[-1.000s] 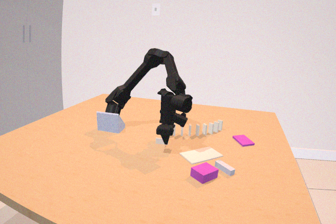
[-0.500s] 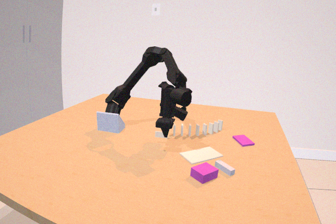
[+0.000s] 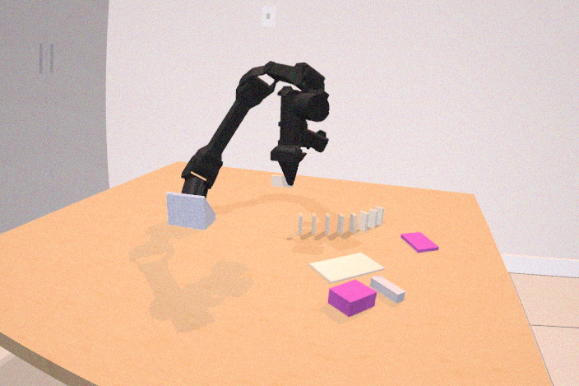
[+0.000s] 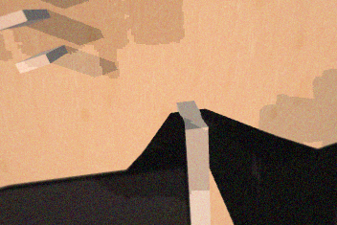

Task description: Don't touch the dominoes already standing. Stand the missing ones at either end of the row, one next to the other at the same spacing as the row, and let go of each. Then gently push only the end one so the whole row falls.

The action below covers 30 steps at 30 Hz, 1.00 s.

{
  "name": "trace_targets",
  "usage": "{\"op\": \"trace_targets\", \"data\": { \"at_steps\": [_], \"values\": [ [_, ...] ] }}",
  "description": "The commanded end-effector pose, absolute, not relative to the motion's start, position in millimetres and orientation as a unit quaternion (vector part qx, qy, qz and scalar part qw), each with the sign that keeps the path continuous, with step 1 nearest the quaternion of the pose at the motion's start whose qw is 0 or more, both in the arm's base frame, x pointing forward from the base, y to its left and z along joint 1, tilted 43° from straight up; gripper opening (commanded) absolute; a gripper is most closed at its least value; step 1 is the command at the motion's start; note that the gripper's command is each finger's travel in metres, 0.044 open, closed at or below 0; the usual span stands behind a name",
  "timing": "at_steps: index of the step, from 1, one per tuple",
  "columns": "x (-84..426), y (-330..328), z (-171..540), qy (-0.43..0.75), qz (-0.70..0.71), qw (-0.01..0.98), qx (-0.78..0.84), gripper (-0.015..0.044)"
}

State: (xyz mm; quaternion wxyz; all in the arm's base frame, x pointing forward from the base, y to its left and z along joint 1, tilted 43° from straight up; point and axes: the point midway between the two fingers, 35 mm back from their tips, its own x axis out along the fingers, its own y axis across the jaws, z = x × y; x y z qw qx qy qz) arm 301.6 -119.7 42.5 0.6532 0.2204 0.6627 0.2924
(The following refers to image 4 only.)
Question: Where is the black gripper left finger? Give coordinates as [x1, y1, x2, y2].
[0, 112, 191, 225]

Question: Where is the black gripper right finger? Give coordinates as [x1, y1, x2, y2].
[199, 109, 337, 225]

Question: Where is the grey rectangular block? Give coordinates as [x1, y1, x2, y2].
[15, 45, 68, 74]
[0, 10, 51, 31]
[176, 101, 211, 225]

